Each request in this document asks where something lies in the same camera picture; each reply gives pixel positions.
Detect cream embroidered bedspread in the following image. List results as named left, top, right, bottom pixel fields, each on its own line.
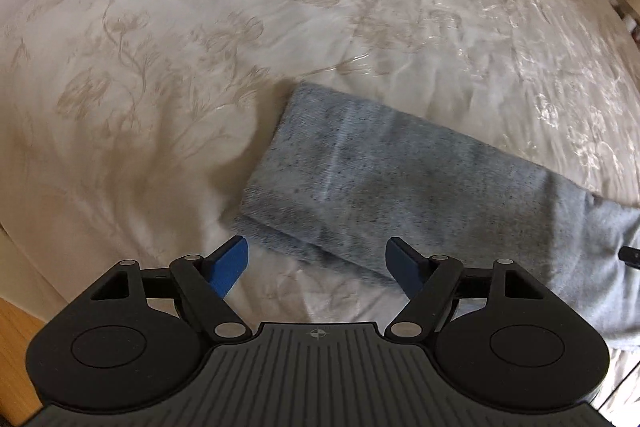
left=0, top=0, right=640, bottom=413

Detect grey-blue knit pants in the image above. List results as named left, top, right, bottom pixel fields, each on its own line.
left=234, top=83, right=639, bottom=349

